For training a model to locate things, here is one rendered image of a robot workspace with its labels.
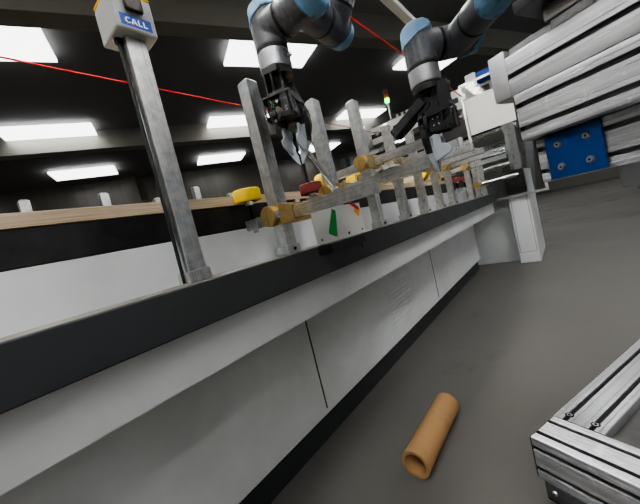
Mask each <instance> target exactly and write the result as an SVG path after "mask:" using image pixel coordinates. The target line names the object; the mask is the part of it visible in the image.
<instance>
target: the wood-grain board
mask: <svg viewBox="0 0 640 504"><path fill-rule="evenodd" d="M380 187H381V191H382V190H392V189H394V187H393V184H390V185H380ZM404 187H405V188H411V187H415V183H404ZM284 193H285V197H286V201H287V200H294V199H296V198H300V199H306V198H309V196H301V193H300V191H297V192H284ZM261 196H262V199H261V200H259V201H256V202H254V204H258V203H267V201H266V197H265V194H261ZM188 201H189V205H190V209H191V210H201V209H210V208H220V207H229V206H239V205H236V204H235V202H234V199H233V196H230V197H217V198H204V199H190V200H188ZM162 213H164V211H163V207H162V204H161V202H150V203H137V204H124V205H110V206H97V207H84V208H71V209H57V210H44V211H31V212H17V213H4V214H0V230H9V229H19V228H28V227H38V226H47V225H57V224H67V223H76V222H86V221H95V220H105V219H114V218H124V217H134V216H143V215H153V214H162Z"/></svg>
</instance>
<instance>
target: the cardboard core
mask: <svg viewBox="0 0 640 504"><path fill-rule="evenodd" d="M458 410H459V404H458V402H457V400H456V399H455V398H454V397H453V396H451V395H450V394H448V393H439V394H438V395H437V396H436V398H435V399H434V401H433V403H432V404H431V406H430V408H429V410H428V411H427V413H426V415H425V417H424V418H423V420H422V422H421V423H420V425H419V427H418V429H417V430H416V432H415V434H414V436H413V437H412V439H411V441H410V442H409V444H408V446H407V448H406V449H405V451H404V453H403V455H402V462H403V465H404V467H405V468H406V470H407V471H408V472H409V473H410V474H412V475H413V476H414V477H417V478H420V479H426V478H428V477H429V475H430V472H431V470H432V468H433V466H434V464H435V461H436V459H437V457H438V455H439V452H440V450H441V448H442V446H443V444H444V441H445V439H446V437H447V435H448V432H449V430H450V428H451V426H452V424H453V421H454V419H455V417H456V415H457V413H458Z"/></svg>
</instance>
